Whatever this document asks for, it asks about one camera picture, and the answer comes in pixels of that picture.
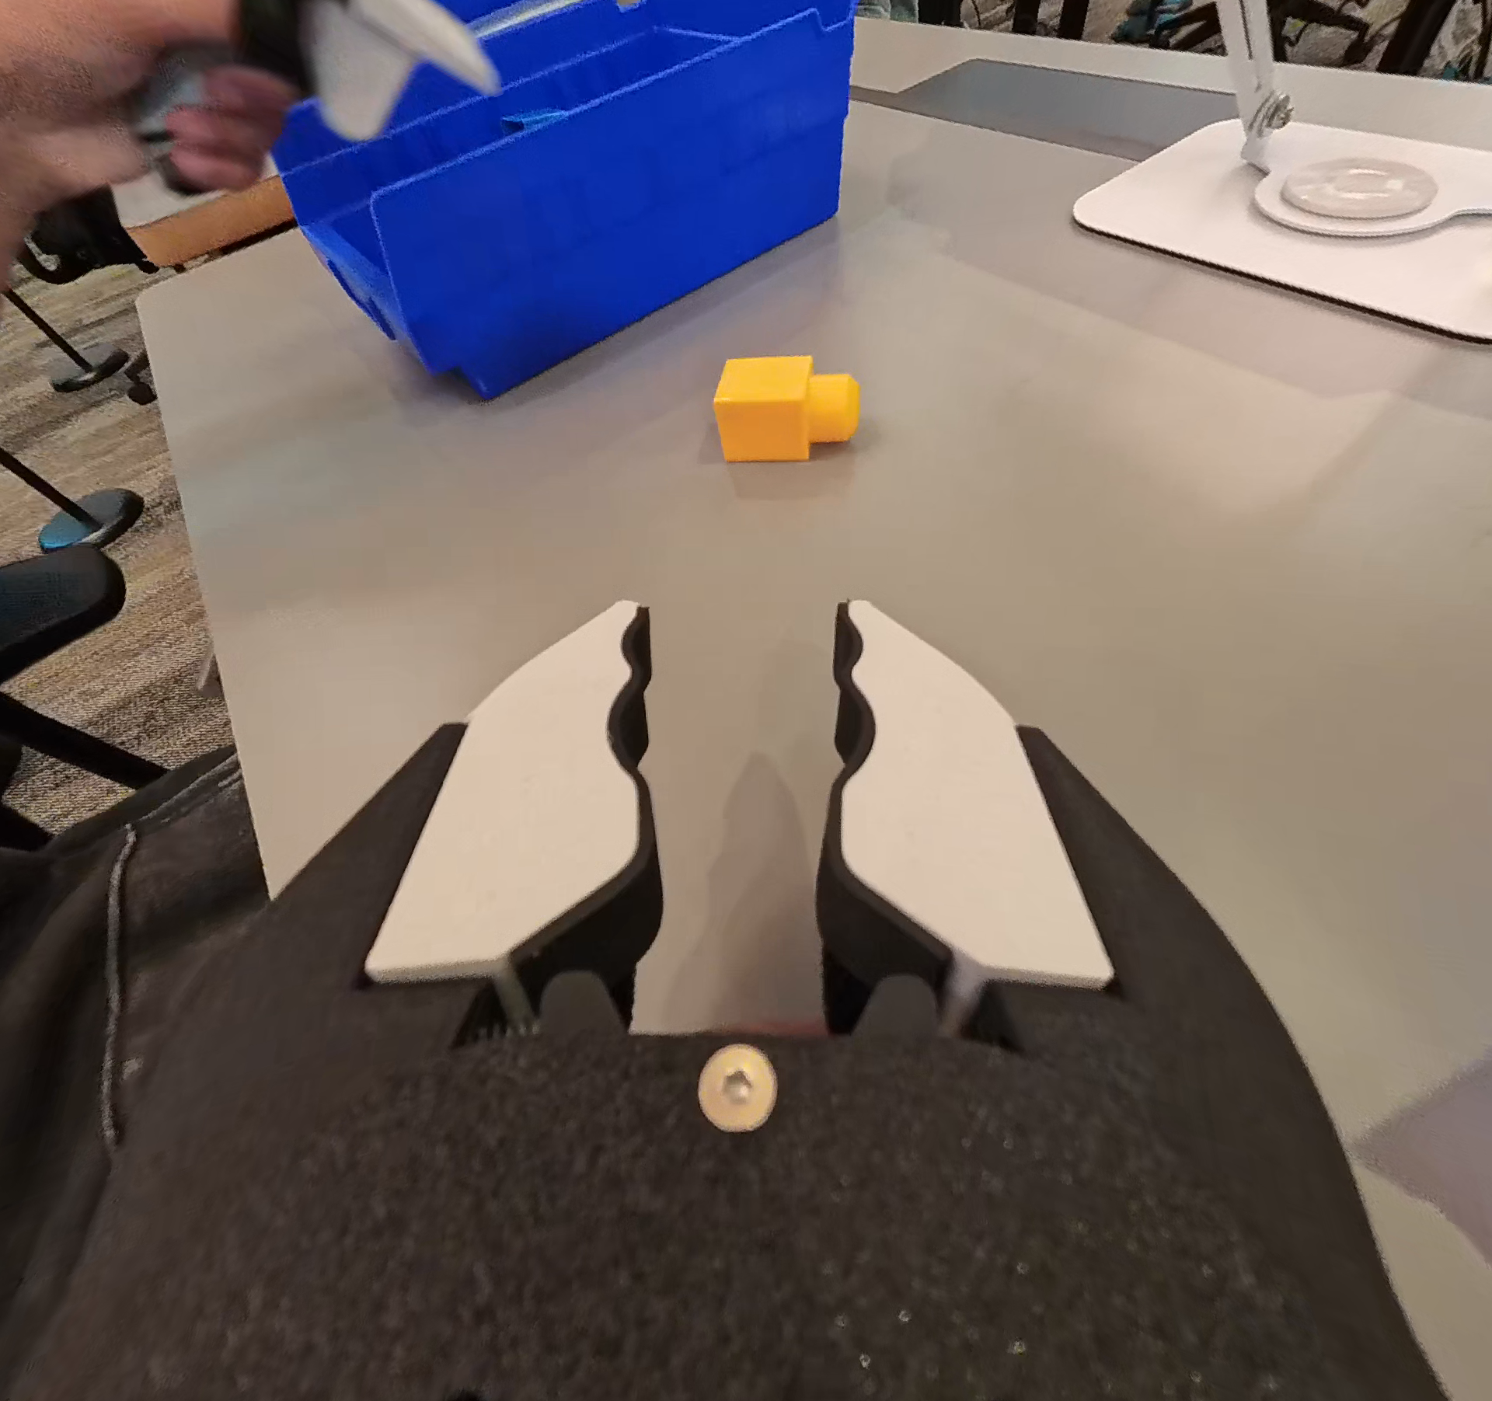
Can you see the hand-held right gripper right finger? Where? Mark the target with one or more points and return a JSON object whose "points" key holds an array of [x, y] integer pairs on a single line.
{"points": [[967, 818]]}

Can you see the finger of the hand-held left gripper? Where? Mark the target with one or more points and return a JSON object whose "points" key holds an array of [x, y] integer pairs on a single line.
{"points": [[355, 72], [421, 20]]}

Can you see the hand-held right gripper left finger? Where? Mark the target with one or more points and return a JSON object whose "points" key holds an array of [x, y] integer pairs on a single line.
{"points": [[524, 818]]}

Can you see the blue plastic bin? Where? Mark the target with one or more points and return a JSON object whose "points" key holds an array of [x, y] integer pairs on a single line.
{"points": [[605, 223]]}

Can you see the yellow one-stud block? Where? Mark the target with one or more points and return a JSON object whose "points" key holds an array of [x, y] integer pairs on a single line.
{"points": [[763, 410]]}

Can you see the grey desk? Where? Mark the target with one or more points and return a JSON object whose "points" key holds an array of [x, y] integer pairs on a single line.
{"points": [[1050, 550]]}

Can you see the person's left hand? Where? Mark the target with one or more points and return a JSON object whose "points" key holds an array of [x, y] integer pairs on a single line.
{"points": [[70, 49]]}

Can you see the wood-edged side table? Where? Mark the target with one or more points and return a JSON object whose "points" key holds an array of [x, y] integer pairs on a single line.
{"points": [[221, 223]]}

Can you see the black office chair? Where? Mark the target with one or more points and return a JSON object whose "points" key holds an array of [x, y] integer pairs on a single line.
{"points": [[60, 597], [83, 231]]}

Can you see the person's dark clothing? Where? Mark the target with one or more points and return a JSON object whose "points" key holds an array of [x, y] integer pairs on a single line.
{"points": [[60, 1018]]}

